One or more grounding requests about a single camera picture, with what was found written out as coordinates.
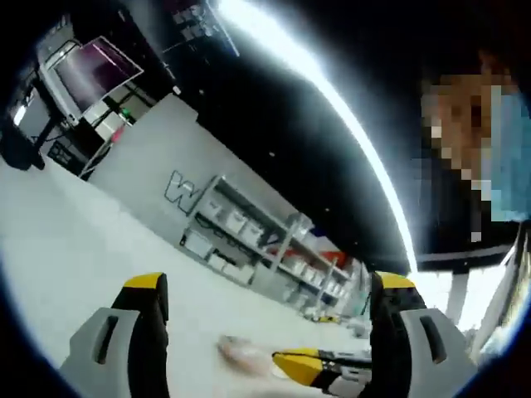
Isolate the outlined wall letter sign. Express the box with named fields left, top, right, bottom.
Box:
left=165, top=169, right=201, bottom=215

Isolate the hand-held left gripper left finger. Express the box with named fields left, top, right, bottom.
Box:
left=57, top=271, right=170, bottom=398

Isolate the long ceiling light strip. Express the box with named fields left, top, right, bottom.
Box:
left=217, top=0, right=421, bottom=275

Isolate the dark equipment cabinet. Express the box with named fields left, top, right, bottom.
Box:
left=46, top=138, right=105, bottom=176

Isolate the clear resealable bag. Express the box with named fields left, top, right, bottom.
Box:
left=217, top=334, right=292, bottom=381

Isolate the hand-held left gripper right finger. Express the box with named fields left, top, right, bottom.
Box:
left=364, top=271, right=478, bottom=398

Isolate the row of small white bins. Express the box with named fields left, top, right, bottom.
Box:
left=285, top=256, right=353, bottom=303

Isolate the computer monitor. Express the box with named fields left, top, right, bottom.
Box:
left=51, top=36, right=146, bottom=120

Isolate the grey metal shelving rack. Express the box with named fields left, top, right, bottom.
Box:
left=179, top=173, right=358, bottom=317

